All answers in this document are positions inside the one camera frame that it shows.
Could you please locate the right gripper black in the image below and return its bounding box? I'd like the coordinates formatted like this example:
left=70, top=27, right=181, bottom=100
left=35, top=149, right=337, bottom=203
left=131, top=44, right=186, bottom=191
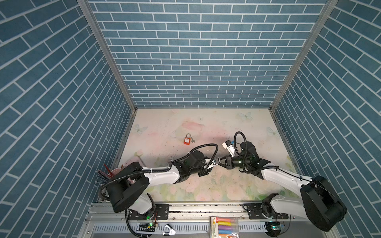
left=218, top=155, right=250, bottom=170

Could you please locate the red padlock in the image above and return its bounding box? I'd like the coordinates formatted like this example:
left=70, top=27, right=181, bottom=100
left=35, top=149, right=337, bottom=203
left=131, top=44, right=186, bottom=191
left=184, top=133, right=191, bottom=145

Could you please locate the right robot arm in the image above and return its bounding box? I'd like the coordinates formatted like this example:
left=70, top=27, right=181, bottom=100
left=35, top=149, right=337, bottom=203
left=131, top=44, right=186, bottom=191
left=222, top=140, right=347, bottom=232

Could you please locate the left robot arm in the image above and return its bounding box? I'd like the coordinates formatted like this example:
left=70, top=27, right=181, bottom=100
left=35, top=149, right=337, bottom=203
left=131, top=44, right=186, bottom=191
left=97, top=143, right=219, bottom=215

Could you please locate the marker pack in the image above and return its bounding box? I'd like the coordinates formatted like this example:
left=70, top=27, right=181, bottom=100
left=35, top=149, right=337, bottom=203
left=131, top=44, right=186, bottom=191
left=209, top=216, right=240, bottom=238

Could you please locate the metal binder clip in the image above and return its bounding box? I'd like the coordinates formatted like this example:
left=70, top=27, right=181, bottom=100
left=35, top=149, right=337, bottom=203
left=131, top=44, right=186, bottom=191
left=163, top=224, right=176, bottom=236

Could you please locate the pink pencil case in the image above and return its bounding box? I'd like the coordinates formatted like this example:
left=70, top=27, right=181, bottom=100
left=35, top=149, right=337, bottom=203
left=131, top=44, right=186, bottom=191
left=111, top=157, right=144, bottom=175

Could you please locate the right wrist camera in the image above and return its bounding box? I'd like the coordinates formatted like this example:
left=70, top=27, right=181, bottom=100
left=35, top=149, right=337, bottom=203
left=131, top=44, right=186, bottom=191
left=222, top=140, right=237, bottom=157

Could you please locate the aluminium front rail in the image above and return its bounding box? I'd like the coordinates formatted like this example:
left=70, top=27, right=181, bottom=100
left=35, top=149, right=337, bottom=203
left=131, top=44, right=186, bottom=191
left=84, top=201, right=332, bottom=222

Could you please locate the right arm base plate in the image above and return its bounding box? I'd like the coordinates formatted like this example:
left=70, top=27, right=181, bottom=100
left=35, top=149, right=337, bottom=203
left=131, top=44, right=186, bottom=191
left=243, top=202, right=289, bottom=220

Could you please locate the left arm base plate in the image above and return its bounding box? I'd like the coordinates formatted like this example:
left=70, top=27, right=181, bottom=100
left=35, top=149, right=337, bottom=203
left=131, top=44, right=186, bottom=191
left=128, top=204, right=169, bottom=221

